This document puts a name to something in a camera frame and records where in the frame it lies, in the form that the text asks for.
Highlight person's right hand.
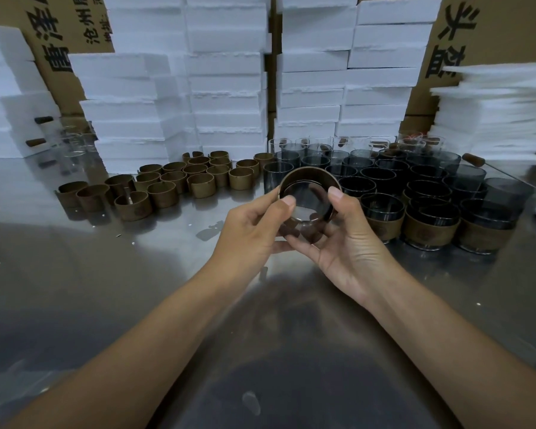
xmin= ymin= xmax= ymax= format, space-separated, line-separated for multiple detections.
xmin=288 ymin=186 xmax=407 ymax=311

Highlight person's left hand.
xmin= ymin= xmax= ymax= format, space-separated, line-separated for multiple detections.
xmin=205 ymin=186 xmax=297 ymax=296

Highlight smoky transparent plastic cup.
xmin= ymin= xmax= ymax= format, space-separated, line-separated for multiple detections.
xmin=280 ymin=181 xmax=336 ymax=244
xmin=456 ymin=199 xmax=517 ymax=255
xmin=401 ymin=198 xmax=462 ymax=251
xmin=338 ymin=176 xmax=378 ymax=200
xmin=404 ymin=179 xmax=452 ymax=205
xmin=359 ymin=193 xmax=405 ymax=244

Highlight group of brown sleeve rings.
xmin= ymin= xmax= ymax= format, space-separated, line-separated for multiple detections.
xmin=55 ymin=150 xmax=276 ymax=222

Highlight cluster of transparent plastic cups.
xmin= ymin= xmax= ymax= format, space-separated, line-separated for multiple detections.
xmin=263 ymin=133 xmax=535 ymax=219

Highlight bunch of clear plastic cups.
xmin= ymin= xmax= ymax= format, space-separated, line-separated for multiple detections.
xmin=53 ymin=125 xmax=98 ymax=158

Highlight person's left forearm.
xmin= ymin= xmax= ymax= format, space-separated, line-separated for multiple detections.
xmin=2 ymin=268 xmax=238 ymax=429

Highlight person's right forearm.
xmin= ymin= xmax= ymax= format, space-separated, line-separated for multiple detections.
xmin=370 ymin=272 xmax=536 ymax=429

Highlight tall stack white foam blocks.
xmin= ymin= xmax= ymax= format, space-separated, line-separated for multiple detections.
xmin=68 ymin=0 xmax=271 ymax=174

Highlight stepped stack white foam blocks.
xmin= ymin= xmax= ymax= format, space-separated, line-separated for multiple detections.
xmin=273 ymin=0 xmax=443 ymax=141

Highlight stack of thin foam sheets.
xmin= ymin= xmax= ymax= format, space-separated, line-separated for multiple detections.
xmin=430 ymin=62 xmax=536 ymax=162

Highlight stack of white foam blocks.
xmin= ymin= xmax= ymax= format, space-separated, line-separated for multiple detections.
xmin=0 ymin=24 xmax=61 ymax=159

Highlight large printed cardboard box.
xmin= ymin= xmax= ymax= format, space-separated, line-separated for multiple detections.
xmin=359 ymin=0 xmax=536 ymax=117

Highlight brown-handled metal rod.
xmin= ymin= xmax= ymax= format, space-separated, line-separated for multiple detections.
xmin=462 ymin=153 xmax=536 ymax=195

